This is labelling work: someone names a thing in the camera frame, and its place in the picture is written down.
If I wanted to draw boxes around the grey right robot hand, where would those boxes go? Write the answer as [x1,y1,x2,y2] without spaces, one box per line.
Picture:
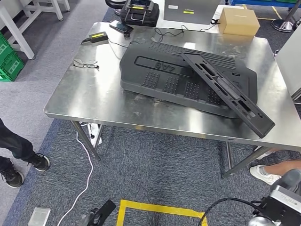
[270,169,301,195]

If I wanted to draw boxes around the black plastic plate bracket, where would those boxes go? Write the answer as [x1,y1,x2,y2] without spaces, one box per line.
[181,52,275,139]

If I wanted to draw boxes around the blue metal shelf rack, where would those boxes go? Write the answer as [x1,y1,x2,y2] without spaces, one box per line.
[229,0,301,8]

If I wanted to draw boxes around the stainless steel workbench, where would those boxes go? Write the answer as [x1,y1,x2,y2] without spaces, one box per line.
[43,21,301,179]

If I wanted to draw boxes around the person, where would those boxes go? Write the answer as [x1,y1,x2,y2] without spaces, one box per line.
[249,145,301,186]
[0,118,51,189]

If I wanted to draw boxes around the chrome stanchion base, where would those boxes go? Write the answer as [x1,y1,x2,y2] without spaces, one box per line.
[271,0,301,33]

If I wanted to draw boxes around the yellow floor tape outline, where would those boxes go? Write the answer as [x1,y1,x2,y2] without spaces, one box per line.
[116,199,209,226]

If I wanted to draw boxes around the cardboard box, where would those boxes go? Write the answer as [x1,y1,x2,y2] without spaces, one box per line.
[218,8,260,36]

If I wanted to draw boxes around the grey flat case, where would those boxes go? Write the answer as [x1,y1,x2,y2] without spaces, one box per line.
[164,0,220,25]

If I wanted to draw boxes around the black plastic engine cover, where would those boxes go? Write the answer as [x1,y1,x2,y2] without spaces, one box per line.
[119,41,258,119]

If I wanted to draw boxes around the black equipment case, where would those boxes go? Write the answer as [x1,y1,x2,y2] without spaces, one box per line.
[121,0,160,27]

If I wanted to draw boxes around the white power strip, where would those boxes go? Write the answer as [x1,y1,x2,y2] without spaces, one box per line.
[88,123,103,145]

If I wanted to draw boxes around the black phone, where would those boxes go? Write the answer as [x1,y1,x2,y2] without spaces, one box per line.
[109,20,134,34]

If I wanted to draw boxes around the black power adapter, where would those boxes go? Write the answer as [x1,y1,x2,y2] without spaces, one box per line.
[89,31,109,44]

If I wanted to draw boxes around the black office chair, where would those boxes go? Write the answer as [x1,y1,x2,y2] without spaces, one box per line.
[105,0,127,16]

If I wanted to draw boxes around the black-rimmed glasses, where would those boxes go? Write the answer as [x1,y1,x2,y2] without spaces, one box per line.
[73,59,100,70]

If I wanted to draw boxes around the metal floor socket box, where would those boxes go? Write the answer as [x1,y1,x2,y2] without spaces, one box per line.
[28,207,51,226]

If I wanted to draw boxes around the white table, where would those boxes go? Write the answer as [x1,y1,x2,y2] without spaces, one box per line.
[0,0,71,60]

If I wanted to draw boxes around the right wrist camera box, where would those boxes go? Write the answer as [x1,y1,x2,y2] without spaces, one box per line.
[253,186,301,226]

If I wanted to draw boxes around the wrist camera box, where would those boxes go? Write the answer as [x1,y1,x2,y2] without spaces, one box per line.
[78,199,117,226]
[253,186,301,226]

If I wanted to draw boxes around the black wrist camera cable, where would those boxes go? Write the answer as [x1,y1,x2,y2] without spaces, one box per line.
[198,197,269,226]

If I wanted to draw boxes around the thin black cable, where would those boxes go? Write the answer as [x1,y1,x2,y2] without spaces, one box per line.
[154,18,220,43]

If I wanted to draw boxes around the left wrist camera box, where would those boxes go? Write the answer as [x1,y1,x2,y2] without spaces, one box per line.
[78,199,117,226]

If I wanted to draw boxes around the white power cable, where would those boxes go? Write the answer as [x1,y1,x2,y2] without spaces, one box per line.
[57,123,94,226]

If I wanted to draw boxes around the black adapter cable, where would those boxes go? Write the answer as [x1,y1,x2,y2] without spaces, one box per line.
[81,37,142,49]

